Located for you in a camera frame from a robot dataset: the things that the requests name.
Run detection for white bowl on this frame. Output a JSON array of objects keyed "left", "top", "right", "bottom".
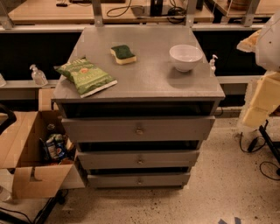
[{"left": 169, "top": 45, "right": 203, "bottom": 72}]

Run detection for grey drawer cabinet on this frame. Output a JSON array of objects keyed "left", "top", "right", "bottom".
[{"left": 52, "top": 25, "right": 225, "bottom": 175}]

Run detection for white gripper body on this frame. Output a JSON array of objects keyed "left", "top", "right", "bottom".
[{"left": 250, "top": 72, "right": 280, "bottom": 115}]

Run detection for green yellow sponge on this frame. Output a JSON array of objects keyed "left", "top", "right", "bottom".
[{"left": 110, "top": 45, "right": 137, "bottom": 65}]

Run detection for green chip bag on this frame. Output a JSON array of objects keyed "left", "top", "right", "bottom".
[{"left": 55, "top": 58, "right": 117, "bottom": 98}]

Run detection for black tripod stand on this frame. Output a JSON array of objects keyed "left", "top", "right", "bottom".
[{"left": 259, "top": 121, "right": 280, "bottom": 164}]

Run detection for grey top drawer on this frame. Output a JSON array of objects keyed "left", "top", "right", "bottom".
[{"left": 62, "top": 116, "right": 215, "bottom": 143}]

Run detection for grey middle drawer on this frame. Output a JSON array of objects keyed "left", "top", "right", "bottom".
[{"left": 78, "top": 150, "right": 200, "bottom": 170}]

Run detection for grey bottom drawer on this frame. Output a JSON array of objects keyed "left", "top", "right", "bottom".
[{"left": 87, "top": 172, "right": 190, "bottom": 188}]

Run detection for open cardboard box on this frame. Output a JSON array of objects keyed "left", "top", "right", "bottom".
[{"left": 0, "top": 88, "right": 86, "bottom": 200}]

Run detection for snack packets in box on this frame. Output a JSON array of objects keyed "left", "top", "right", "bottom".
[{"left": 39, "top": 133, "right": 70, "bottom": 162}]

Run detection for black floor cable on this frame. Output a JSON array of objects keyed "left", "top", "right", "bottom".
[{"left": 239, "top": 131, "right": 280, "bottom": 181}]

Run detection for clear sanitizer bottle left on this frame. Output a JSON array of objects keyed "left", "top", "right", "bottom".
[{"left": 30, "top": 64, "right": 48, "bottom": 87}]

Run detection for grey drawer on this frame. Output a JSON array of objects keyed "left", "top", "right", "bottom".
[
  {"left": 78, "top": 150, "right": 200, "bottom": 170},
  {"left": 87, "top": 172, "right": 190, "bottom": 188},
  {"left": 62, "top": 116, "right": 215, "bottom": 143}
]

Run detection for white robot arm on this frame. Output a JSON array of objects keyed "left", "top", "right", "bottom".
[{"left": 236, "top": 11, "right": 280, "bottom": 129}]

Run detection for white pump bottle right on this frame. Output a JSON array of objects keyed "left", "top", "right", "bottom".
[{"left": 209, "top": 54, "right": 218, "bottom": 73}]

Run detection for black cable on desk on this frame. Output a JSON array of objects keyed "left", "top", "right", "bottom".
[{"left": 106, "top": 0, "right": 187, "bottom": 25}]

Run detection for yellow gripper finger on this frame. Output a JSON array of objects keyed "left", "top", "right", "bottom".
[{"left": 241, "top": 107, "right": 269, "bottom": 128}]

